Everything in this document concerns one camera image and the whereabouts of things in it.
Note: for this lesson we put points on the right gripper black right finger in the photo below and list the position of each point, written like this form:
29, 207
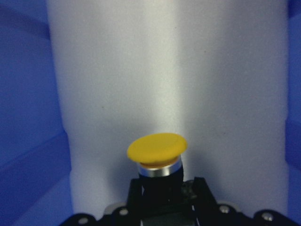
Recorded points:
200, 195

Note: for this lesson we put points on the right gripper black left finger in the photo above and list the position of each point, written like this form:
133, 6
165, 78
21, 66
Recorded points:
136, 199

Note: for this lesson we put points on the yellow push button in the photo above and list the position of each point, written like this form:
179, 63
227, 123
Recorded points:
158, 159

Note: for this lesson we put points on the blue bin, right side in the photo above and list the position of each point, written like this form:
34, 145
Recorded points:
35, 160

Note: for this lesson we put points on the white foam pad, right bin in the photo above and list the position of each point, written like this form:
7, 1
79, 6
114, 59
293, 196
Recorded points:
213, 71

